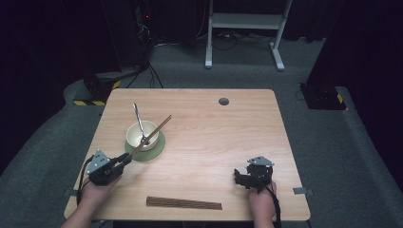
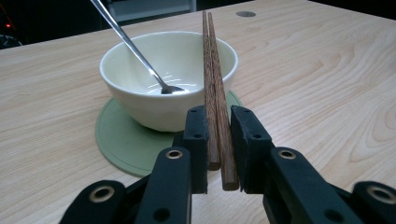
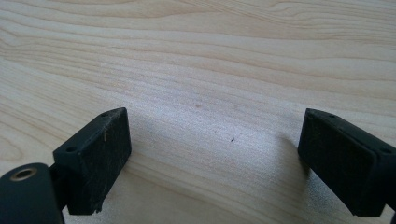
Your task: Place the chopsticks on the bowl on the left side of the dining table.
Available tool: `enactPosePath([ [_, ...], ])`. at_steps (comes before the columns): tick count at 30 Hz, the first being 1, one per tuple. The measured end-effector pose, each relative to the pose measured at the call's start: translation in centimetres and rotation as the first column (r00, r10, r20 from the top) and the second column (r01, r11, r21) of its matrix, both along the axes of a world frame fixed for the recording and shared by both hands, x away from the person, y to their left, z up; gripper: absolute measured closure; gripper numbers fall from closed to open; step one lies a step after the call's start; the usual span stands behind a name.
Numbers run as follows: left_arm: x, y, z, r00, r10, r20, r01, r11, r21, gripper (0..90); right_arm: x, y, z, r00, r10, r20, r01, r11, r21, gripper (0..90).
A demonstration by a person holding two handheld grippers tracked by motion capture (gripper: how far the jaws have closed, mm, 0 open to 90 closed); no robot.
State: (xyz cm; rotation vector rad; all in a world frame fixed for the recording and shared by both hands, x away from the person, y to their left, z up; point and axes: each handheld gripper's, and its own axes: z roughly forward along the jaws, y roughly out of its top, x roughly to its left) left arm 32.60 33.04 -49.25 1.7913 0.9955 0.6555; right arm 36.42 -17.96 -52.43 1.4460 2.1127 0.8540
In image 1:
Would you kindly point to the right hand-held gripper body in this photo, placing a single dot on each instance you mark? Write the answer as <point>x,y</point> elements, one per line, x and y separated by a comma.
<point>260,175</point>

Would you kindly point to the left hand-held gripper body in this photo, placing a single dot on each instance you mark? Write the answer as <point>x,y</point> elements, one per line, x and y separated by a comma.
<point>103,171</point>

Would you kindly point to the cream ceramic bowl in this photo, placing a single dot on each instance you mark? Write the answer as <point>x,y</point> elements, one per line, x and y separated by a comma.
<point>139,133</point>

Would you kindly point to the single brown wooden chopstick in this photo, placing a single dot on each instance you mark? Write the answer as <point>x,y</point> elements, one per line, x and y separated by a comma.
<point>152,134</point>

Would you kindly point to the row of brown chopsticks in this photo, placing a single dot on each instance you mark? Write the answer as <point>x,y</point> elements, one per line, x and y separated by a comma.
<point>183,202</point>

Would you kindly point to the person's left hand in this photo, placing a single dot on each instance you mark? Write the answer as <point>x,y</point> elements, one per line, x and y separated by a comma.
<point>95,194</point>

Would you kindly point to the person's right hand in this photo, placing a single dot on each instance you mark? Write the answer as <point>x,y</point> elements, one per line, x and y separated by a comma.
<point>263,202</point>

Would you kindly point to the round green coaster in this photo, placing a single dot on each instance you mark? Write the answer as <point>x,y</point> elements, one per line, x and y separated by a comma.
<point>157,150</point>

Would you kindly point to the grey tape strip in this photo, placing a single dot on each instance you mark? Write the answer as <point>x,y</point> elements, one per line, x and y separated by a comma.
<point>302,191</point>
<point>71,192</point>

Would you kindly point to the metal spoon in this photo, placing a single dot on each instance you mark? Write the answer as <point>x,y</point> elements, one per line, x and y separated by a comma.
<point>139,122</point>

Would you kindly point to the black stand with striped base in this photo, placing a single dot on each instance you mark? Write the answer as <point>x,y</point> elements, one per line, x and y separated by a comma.
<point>98,88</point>

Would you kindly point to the black stand base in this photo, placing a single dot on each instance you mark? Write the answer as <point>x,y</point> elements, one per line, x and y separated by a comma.
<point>323,98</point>

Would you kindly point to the dark equipment rack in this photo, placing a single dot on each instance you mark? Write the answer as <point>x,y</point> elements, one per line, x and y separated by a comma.
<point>144,31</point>

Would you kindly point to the white metal stand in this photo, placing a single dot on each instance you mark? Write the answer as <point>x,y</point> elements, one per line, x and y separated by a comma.
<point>244,21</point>

